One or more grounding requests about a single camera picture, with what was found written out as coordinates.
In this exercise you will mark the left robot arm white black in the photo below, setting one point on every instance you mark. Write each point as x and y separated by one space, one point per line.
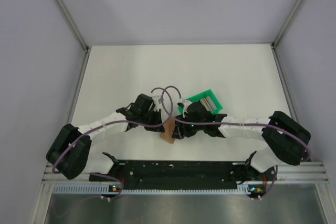
72 153

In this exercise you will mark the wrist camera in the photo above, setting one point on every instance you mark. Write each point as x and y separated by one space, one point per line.
157 99
184 103

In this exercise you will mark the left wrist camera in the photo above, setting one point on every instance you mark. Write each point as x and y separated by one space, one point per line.
157 99

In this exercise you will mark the green plastic card bin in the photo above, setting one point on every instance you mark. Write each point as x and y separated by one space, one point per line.
209 92

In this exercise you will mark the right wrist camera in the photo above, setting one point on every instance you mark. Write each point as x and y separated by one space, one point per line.
184 103

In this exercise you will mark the aluminium frame rail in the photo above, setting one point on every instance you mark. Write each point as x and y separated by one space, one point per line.
305 173

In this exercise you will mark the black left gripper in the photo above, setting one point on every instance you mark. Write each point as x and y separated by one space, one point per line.
157 115

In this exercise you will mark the grey slotted cable duct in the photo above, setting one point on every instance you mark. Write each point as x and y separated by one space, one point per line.
105 189

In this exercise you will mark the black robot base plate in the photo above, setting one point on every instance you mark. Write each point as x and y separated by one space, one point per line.
176 175

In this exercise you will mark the stack of light cards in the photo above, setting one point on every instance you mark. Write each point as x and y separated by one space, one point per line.
208 103

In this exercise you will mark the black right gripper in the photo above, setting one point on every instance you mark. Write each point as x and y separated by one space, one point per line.
181 131

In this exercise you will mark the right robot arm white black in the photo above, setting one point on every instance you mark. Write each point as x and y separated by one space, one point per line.
287 141

